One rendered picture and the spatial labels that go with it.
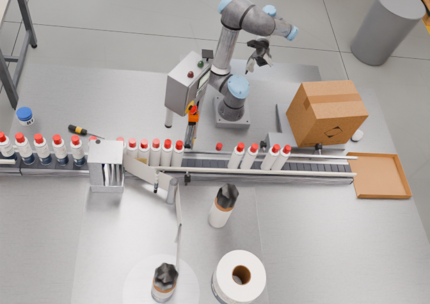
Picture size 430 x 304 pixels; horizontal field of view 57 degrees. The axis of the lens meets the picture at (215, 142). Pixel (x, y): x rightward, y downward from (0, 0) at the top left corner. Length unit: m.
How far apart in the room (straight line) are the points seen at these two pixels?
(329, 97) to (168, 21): 2.25
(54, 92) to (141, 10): 1.99
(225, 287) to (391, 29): 3.00
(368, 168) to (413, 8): 2.09
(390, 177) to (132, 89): 1.52
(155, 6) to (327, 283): 3.09
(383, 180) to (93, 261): 1.55
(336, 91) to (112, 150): 1.19
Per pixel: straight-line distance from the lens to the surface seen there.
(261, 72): 2.54
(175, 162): 1.89
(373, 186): 2.32
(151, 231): 1.82
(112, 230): 1.82
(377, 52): 4.21
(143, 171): 1.82
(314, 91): 2.14
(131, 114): 2.19
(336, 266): 2.04
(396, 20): 3.97
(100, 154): 1.69
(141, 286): 1.74
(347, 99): 2.19
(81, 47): 3.73
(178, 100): 1.57
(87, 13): 4.05
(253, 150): 1.86
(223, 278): 1.64
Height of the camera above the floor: 2.58
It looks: 55 degrees down
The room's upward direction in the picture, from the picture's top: 17 degrees clockwise
